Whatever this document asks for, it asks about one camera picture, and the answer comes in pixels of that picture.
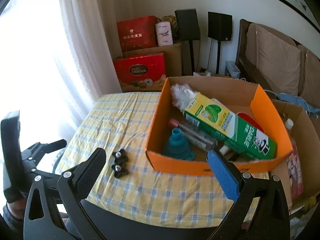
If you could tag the yellow plaid tablecloth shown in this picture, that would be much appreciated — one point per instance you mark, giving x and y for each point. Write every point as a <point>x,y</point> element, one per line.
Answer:
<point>122,121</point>

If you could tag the red tea gift bag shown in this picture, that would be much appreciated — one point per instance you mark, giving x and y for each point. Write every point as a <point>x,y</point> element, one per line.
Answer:
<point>138,33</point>

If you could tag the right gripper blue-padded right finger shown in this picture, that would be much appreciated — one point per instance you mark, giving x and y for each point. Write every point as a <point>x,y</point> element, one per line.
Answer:
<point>259,209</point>

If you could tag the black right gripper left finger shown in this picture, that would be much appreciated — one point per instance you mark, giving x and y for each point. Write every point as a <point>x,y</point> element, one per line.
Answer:
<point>54,209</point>

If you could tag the left black speaker on stand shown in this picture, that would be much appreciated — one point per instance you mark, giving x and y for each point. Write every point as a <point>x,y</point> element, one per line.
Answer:
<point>188,28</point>

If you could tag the black speaker on stand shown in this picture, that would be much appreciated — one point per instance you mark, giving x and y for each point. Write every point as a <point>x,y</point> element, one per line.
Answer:
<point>188,28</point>
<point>220,28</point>

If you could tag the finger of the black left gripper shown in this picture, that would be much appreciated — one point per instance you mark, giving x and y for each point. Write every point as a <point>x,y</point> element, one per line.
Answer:
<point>38,150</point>

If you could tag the white sheer curtain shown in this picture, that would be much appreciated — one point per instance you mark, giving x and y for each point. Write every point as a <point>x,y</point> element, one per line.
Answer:
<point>57,61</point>

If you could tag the orange cardboard box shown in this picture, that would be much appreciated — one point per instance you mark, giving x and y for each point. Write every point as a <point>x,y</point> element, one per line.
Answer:
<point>237,96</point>

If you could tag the green yellow toothpaste box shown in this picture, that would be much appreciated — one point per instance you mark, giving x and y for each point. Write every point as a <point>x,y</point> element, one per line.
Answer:
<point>212,117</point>

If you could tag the clear bottle pink cap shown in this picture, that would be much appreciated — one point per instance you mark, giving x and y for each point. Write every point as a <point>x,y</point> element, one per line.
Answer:
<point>194,135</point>

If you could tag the red chocolate collection box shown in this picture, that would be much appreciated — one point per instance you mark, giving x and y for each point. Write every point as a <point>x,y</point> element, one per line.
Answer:
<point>142,72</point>

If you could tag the blue collapsible silicone funnel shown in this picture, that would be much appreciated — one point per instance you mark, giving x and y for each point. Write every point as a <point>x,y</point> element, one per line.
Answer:
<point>178,147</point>

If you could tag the brown cushioned sofa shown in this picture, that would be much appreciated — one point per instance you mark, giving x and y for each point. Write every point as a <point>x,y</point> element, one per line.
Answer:
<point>278,62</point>

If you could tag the right black speaker on stand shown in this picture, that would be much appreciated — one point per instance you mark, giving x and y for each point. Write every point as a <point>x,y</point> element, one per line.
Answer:
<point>220,28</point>

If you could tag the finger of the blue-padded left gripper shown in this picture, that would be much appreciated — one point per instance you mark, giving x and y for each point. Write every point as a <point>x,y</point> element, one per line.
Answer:
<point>47,173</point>

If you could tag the white feather duster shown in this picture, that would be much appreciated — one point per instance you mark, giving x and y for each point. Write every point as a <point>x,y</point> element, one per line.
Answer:
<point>182,96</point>

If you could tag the red white lint brush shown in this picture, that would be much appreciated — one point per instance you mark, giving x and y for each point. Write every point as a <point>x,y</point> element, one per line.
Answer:
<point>250,120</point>

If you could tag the person's left hand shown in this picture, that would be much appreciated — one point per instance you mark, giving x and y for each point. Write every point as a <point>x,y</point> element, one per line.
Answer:
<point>17,208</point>

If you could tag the black knob with screws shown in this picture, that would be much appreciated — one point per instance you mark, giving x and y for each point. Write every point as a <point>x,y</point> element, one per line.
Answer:
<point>119,165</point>

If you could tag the brown cardboard box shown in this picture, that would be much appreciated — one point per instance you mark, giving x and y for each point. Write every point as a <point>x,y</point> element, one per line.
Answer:
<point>172,54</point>

